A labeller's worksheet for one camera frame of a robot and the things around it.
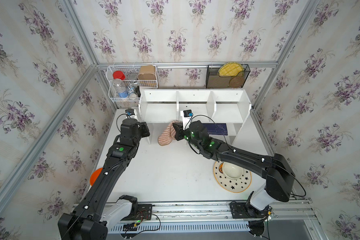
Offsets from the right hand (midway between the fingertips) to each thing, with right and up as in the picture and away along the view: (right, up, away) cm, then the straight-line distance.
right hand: (175, 124), depth 75 cm
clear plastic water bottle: (-33, +23, +10) cm, 41 cm away
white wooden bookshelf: (+21, +9, -1) cm, 23 cm away
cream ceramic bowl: (+32, -27, +9) cm, 43 cm away
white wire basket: (-32, +27, +18) cm, 45 cm away
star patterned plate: (+33, -34, +5) cm, 48 cm away
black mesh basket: (+25, +28, +21) cm, 43 cm away
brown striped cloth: (-5, -8, +6) cm, 11 cm away
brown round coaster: (+40, +27, +22) cm, 53 cm away
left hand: (-14, 0, 0) cm, 14 cm away
